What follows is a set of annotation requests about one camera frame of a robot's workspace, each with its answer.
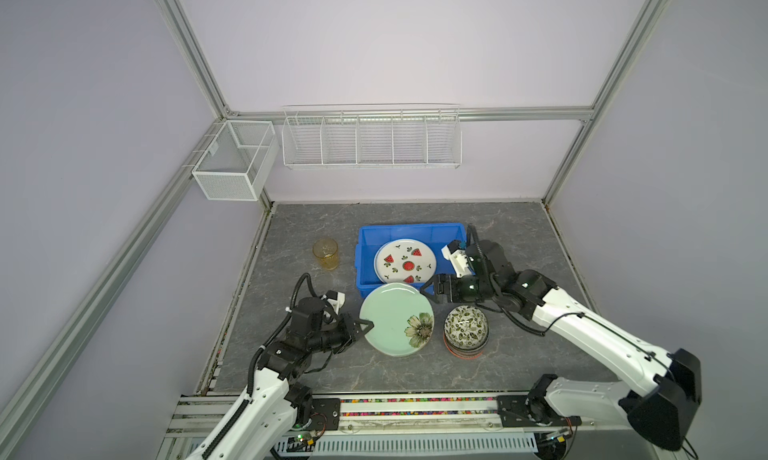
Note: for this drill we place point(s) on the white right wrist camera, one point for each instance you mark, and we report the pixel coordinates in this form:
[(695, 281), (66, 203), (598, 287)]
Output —
[(455, 253)]

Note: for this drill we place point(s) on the blue plastic bin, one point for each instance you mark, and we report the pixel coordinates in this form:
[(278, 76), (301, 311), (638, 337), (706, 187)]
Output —
[(371, 238)]

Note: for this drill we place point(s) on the white mesh basket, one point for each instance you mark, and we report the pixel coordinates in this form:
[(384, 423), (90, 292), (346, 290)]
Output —
[(238, 160)]

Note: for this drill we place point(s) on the green flower plate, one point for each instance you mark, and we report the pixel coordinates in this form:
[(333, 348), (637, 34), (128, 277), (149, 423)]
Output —
[(403, 319)]

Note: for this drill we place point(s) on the red rimmed bottom bowl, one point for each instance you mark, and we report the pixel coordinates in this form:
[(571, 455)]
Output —
[(467, 354)]

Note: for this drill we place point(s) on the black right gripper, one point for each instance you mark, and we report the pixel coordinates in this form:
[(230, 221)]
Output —
[(438, 278)]

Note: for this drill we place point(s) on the white watermelon pattern plate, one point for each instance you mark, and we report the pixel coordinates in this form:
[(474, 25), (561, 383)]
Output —
[(405, 260)]

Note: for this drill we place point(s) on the white wire rack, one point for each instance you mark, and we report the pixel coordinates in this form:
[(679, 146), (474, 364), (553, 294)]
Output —
[(372, 136)]

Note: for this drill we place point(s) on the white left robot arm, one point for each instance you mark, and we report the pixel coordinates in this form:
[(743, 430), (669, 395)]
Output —
[(276, 376)]

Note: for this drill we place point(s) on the green leaf patterned bowl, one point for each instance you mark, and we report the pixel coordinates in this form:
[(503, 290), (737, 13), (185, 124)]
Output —
[(466, 328)]

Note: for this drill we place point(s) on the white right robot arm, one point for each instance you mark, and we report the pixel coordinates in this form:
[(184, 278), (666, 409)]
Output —
[(657, 392)]

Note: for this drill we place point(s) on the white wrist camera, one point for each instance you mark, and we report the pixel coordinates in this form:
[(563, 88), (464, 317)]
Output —
[(335, 299), (455, 253)]

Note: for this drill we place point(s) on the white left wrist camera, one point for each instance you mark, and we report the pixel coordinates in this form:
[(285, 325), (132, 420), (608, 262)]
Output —
[(335, 299)]

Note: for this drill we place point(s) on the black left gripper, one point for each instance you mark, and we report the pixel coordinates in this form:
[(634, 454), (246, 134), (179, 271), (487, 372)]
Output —
[(350, 336)]

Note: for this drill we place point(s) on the amber glass cup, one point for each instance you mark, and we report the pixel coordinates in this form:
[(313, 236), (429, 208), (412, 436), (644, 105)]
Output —
[(326, 253)]

